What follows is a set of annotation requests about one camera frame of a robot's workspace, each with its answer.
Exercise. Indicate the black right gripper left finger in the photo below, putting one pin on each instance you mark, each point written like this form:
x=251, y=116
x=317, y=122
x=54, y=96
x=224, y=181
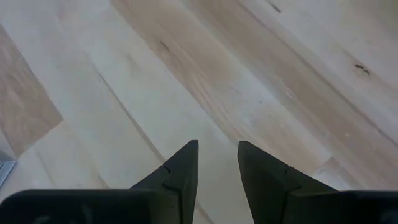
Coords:
x=140, y=205

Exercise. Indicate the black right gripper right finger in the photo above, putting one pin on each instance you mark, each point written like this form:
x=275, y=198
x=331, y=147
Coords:
x=295, y=205

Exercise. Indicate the clear black-tray jewel case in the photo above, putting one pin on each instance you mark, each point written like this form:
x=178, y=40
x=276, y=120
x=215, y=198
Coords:
x=4, y=169

